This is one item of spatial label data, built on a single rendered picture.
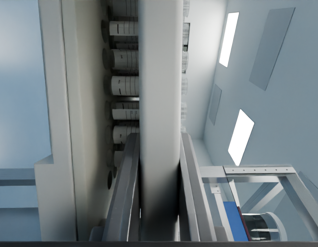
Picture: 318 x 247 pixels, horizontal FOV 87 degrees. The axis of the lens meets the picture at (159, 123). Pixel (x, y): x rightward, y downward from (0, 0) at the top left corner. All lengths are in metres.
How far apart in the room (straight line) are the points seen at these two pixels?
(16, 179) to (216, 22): 5.23
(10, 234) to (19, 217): 0.07
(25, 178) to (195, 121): 5.66
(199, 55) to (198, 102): 1.49
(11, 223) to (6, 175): 0.24
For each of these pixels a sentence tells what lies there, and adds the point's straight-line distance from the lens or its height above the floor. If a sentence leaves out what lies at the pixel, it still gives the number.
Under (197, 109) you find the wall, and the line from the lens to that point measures 6.00.
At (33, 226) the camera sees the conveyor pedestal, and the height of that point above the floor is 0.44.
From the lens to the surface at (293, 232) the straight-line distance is 0.89.
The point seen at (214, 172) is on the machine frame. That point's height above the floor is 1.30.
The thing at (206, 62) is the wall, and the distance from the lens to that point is 5.53.
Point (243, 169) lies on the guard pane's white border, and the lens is 0.93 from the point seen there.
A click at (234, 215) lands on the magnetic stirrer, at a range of 0.92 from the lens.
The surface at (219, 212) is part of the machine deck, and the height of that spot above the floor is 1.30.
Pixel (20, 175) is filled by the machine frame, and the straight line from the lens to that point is 1.03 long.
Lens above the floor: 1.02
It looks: 2 degrees up
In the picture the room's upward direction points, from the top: 90 degrees clockwise
